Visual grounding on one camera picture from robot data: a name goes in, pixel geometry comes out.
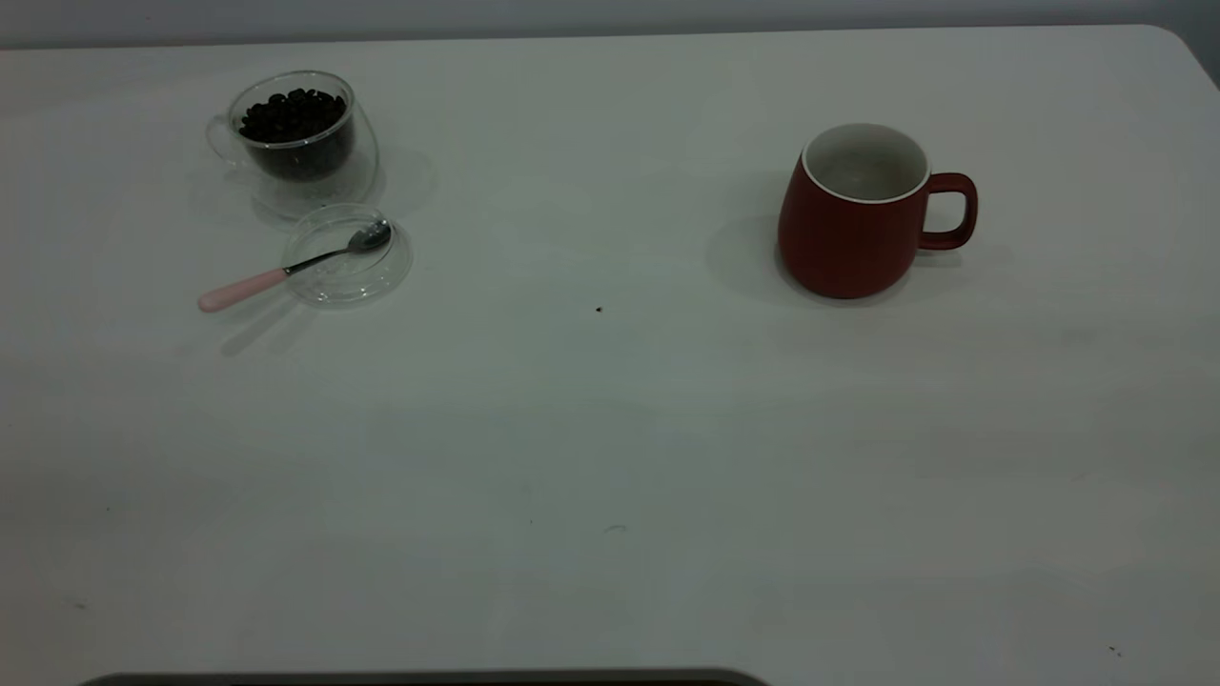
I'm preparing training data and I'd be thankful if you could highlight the red ceramic mug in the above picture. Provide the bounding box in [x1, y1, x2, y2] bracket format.
[777, 122, 979, 300]

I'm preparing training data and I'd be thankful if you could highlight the pink-handled metal spoon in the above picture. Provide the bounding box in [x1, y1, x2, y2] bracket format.
[197, 219, 393, 313]

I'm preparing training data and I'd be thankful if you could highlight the clear glass lid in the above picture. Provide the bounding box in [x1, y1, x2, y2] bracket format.
[281, 203, 414, 307]

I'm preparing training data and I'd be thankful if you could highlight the dark coffee beans pile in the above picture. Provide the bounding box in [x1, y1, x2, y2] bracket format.
[238, 88, 356, 182]

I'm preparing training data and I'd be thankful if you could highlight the double-wall glass cup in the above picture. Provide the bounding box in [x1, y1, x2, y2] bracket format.
[205, 70, 380, 222]

